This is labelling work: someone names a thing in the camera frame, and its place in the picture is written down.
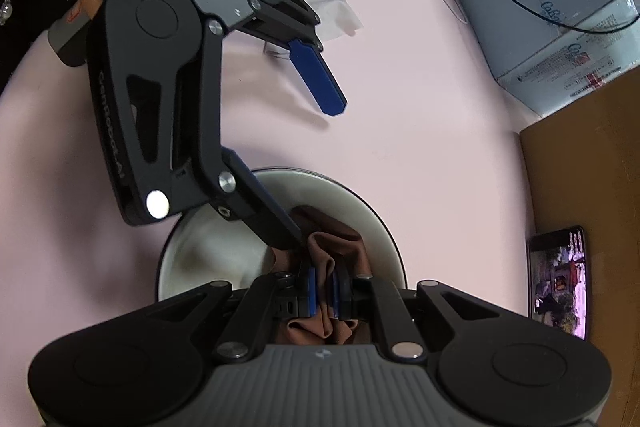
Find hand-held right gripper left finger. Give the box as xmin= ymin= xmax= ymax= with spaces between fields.
xmin=144 ymin=263 xmax=322 ymax=365

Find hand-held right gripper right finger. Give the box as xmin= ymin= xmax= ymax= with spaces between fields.
xmin=331 ymin=264 xmax=506 ymax=364

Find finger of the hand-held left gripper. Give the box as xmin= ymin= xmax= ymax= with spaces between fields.
xmin=240 ymin=0 xmax=349 ymax=117
xmin=88 ymin=21 xmax=307 ymax=253

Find white round bowl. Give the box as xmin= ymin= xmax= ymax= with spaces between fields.
xmin=156 ymin=167 xmax=407 ymax=308

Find brown cloth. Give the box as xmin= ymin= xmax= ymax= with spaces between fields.
xmin=270 ymin=204 xmax=374 ymax=347

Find black smartphone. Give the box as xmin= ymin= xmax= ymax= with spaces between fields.
xmin=527 ymin=225 xmax=587 ymax=341

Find light blue printed carton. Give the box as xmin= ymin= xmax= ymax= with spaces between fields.
xmin=429 ymin=0 xmax=640 ymax=118

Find brown cardboard box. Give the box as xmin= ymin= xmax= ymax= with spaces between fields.
xmin=519 ymin=66 xmax=640 ymax=427

